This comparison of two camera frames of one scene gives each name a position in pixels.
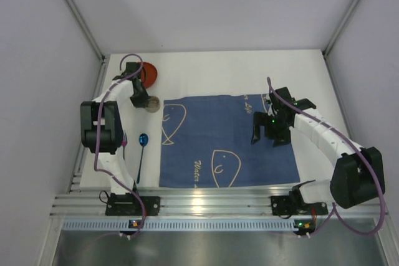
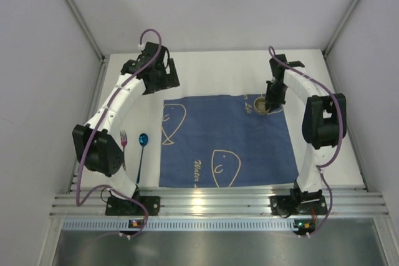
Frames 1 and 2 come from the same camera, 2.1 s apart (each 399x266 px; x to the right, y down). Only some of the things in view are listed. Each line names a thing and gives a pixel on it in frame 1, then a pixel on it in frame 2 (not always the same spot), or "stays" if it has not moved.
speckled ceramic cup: (153, 104) -> (260, 105)
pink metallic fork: (124, 143) stays
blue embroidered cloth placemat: (206, 142) stays
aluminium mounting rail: (93, 203) stays
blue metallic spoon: (143, 141) stays
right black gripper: (269, 129) -> (275, 90)
